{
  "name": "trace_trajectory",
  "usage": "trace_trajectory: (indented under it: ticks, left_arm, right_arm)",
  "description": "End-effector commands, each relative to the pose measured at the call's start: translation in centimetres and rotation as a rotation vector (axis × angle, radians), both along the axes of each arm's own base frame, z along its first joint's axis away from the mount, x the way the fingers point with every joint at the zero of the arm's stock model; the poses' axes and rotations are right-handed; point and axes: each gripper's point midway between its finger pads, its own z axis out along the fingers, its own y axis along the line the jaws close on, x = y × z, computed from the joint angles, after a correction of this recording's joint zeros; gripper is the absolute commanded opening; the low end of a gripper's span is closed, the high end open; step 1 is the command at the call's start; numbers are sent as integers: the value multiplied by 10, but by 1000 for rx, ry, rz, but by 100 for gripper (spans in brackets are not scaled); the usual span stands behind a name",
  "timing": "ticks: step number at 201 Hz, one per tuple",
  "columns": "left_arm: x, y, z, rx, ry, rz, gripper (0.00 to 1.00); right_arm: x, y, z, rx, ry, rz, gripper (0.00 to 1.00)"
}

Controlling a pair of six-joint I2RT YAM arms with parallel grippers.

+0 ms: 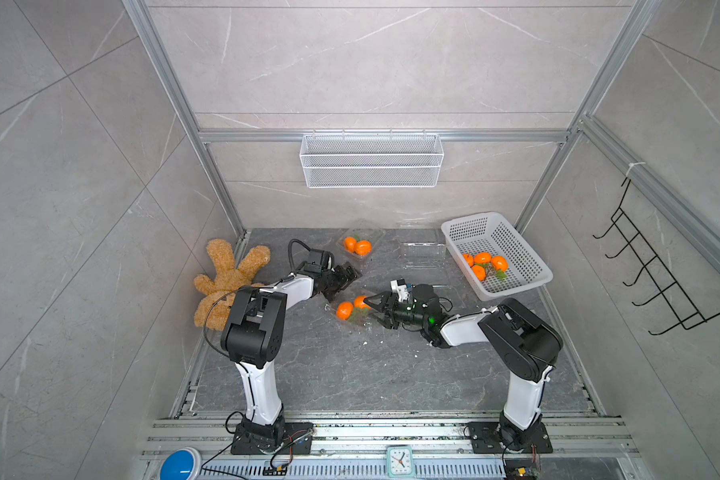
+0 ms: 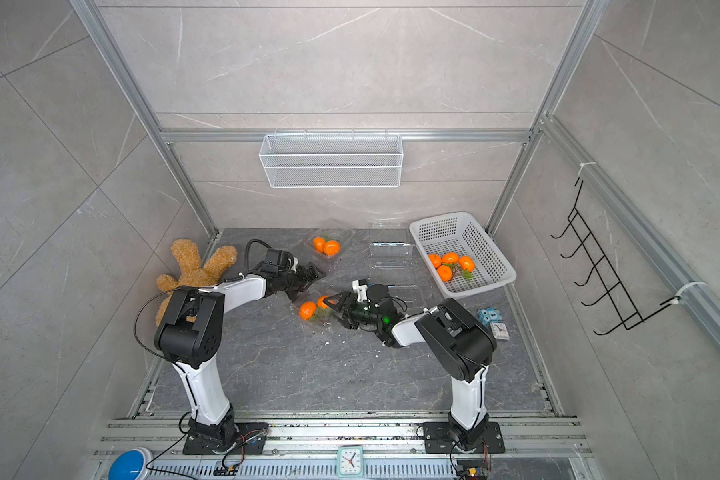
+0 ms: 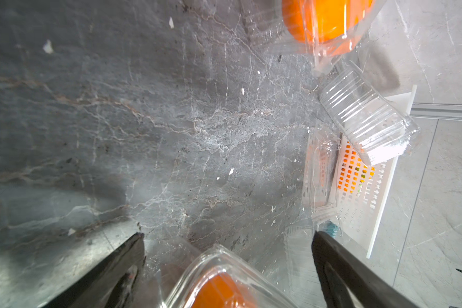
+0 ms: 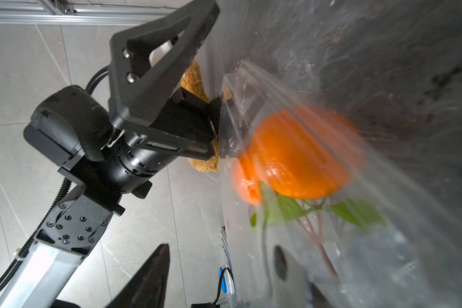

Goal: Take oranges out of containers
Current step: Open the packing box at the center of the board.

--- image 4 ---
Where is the brown teddy bear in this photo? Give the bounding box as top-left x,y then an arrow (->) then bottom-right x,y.
180,61 -> 221,173

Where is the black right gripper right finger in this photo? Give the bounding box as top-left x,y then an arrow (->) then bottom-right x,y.
309,283 -> 332,308

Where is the orange five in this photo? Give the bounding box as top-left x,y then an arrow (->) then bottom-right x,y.
249,107 -> 364,199

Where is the clear plastic container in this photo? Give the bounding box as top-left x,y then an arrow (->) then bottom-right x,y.
219,62 -> 462,307

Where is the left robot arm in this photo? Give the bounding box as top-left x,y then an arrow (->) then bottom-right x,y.
0,24 -> 222,307

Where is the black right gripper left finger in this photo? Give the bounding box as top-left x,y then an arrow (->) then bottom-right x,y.
107,244 -> 170,307

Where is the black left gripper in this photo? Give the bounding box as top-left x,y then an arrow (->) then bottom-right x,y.
100,1 -> 222,193

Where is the orange six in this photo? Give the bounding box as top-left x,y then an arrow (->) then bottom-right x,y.
232,153 -> 261,206

